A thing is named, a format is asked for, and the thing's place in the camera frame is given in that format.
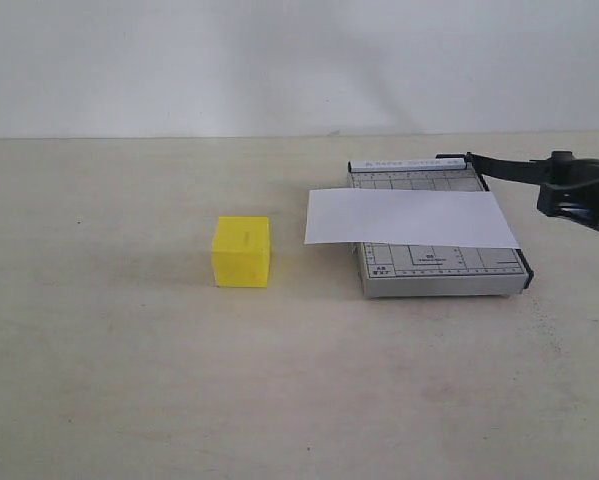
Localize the grey paper cutter base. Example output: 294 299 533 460
348 154 534 298

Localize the yellow cube block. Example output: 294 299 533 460
211 216 272 288

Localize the white paper sheet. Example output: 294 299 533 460
304 188 519 249

